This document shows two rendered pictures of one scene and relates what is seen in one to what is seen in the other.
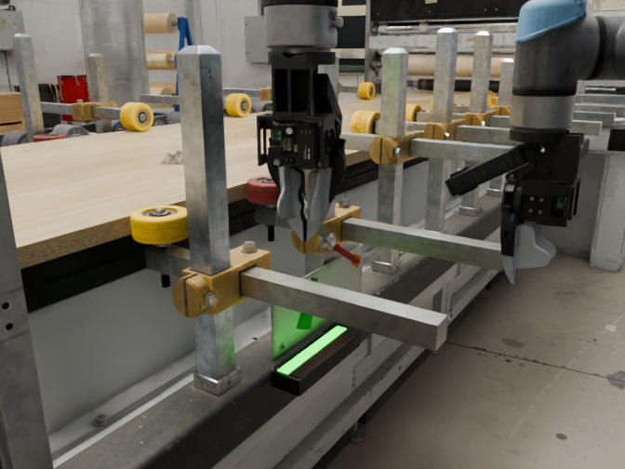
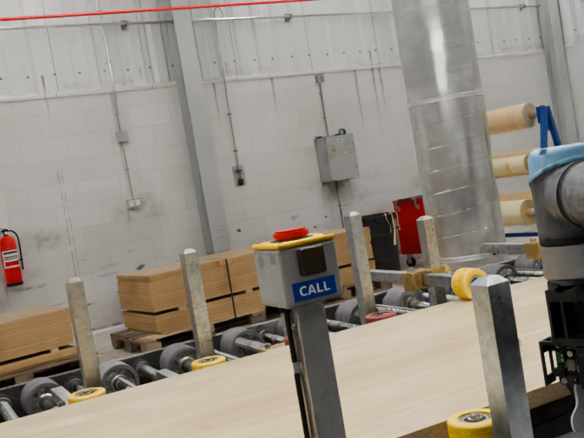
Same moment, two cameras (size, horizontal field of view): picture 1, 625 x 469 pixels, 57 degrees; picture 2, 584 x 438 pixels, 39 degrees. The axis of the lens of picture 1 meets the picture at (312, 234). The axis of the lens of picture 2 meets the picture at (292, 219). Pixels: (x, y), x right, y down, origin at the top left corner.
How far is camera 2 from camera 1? 0.43 m
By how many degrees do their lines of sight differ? 34
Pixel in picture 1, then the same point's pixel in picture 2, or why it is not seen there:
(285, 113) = (563, 339)
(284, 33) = (555, 270)
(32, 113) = (363, 290)
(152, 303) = not seen: outside the picture
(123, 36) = (464, 155)
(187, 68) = (480, 297)
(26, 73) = (357, 251)
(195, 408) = not seen: outside the picture
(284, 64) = (556, 298)
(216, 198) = (516, 411)
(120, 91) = (464, 222)
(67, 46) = (403, 163)
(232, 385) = not seen: outside the picture
